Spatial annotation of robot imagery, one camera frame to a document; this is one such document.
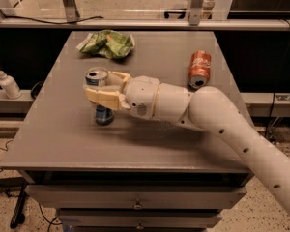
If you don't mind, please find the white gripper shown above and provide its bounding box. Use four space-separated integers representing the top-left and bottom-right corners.
85 71 160 120

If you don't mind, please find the blue silver redbull can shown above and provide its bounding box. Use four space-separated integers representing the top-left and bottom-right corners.
85 67 114 126

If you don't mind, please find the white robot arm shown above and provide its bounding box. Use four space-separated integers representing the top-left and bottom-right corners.
84 68 290 216

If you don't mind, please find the red cola can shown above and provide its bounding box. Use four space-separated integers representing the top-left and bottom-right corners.
188 50 212 89

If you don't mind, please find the crumpled green chip bag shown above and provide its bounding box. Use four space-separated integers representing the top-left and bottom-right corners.
76 30 135 59

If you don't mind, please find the grey drawer cabinet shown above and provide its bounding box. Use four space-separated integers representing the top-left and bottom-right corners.
2 31 251 232

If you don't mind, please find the white pump dispenser bottle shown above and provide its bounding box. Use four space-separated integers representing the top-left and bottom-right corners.
0 69 21 100

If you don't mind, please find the upper grey drawer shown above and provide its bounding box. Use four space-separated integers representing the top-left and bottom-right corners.
26 185 247 210

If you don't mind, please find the grey drawer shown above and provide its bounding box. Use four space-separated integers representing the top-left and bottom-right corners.
26 185 247 210
57 209 221 228

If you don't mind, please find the lower grey drawer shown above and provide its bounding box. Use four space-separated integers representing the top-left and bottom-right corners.
57 209 221 228

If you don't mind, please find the black stand leg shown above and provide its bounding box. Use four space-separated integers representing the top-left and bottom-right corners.
10 181 27 229

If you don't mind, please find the left metal bracket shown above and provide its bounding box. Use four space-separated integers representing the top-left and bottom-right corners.
62 0 80 23

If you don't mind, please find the metal bracket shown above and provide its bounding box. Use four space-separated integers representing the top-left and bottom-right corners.
188 0 203 26
62 0 80 23

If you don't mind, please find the right metal bracket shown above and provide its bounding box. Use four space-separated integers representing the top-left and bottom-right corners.
188 0 203 26

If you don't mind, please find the black cable on ledge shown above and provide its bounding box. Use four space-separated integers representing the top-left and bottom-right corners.
0 7 104 26

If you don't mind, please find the black floor cable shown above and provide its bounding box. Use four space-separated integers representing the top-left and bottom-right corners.
0 132 63 232

